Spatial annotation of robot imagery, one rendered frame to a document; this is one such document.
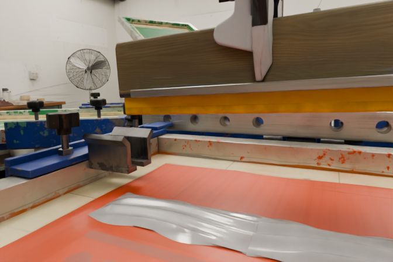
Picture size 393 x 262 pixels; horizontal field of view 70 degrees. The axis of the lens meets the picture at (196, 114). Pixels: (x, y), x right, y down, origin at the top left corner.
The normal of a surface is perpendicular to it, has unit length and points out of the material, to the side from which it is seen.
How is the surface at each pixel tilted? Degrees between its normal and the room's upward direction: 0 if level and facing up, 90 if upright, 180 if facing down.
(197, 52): 90
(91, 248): 0
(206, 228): 32
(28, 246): 0
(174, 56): 90
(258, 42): 104
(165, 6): 90
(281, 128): 90
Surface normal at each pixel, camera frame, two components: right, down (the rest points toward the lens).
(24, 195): 0.90, 0.03
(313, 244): -0.15, -0.76
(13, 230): -0.03, -0.99
